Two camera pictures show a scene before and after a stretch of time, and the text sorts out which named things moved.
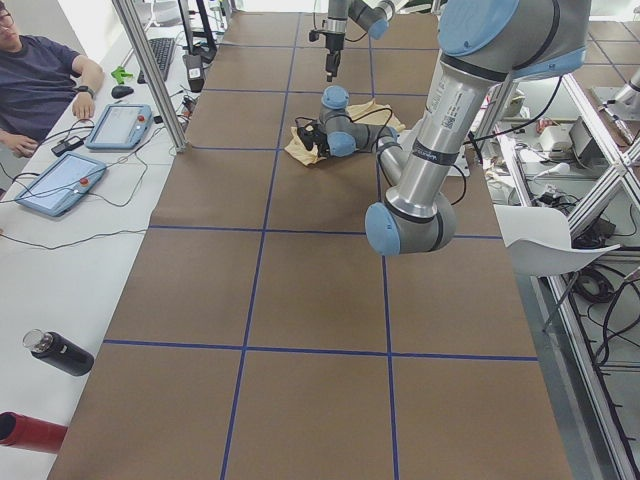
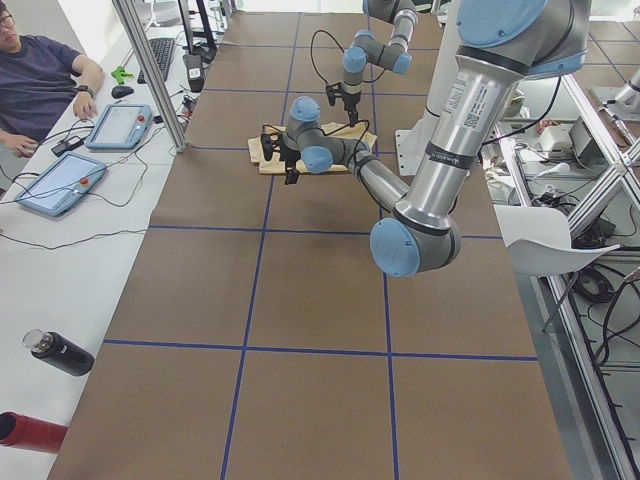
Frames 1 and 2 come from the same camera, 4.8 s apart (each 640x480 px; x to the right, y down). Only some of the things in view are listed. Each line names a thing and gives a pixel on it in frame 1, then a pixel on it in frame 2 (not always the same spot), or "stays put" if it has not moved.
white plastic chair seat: x=540 y=241 stays put
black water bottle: x=60 y=351 stays put
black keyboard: x=162 y=50 stays put
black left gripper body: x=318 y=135 → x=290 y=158
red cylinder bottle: x=24 y=432 stays put
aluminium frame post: x=151 y=65 stays put
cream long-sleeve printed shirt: x=301 y=150 → x=351 y=131
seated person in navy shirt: x=38 y=79 stays put
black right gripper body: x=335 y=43 → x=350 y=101
